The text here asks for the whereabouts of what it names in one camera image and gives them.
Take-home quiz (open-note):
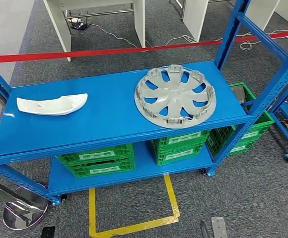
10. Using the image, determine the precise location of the grey plastic wheel hubcap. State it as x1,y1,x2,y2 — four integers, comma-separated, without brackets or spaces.
134,64,217,129

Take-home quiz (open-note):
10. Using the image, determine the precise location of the white curved plastic part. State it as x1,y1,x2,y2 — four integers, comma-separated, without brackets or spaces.
16,93,88,116

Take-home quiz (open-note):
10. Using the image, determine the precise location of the grey flat part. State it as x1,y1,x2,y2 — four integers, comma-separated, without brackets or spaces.
230,86,246,105

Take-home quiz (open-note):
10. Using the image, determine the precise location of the green plastic crate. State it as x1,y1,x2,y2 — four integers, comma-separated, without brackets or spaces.
150,130,210,150
206,138,262,158
150,141,206,167
64,157,136,179
207,82,275,145
55,143,135,165

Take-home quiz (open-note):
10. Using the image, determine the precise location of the white desk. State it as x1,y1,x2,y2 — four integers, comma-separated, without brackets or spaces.
42,0,146,62
244,0,288,31
182,0,209,43

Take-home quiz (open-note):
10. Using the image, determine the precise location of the black router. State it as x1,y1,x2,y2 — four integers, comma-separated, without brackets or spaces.
68,18,91,31

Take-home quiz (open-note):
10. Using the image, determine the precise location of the red barrier belt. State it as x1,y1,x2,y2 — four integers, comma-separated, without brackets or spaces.
0,29,288,64

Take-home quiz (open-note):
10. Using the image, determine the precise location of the robot right foot plate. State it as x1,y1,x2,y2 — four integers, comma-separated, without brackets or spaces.
200,217,228,238

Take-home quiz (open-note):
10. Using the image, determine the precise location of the robot foot plate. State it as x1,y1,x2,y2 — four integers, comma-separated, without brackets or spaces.
200,217,228,238
40,226,56,238

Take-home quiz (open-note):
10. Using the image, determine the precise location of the robot left foot plate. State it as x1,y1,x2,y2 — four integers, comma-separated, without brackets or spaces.
40,226,56,238

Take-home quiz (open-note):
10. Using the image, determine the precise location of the white floor cable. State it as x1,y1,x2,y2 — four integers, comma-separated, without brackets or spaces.
165,34,197,46
239,30,288,51
84,20,150,49

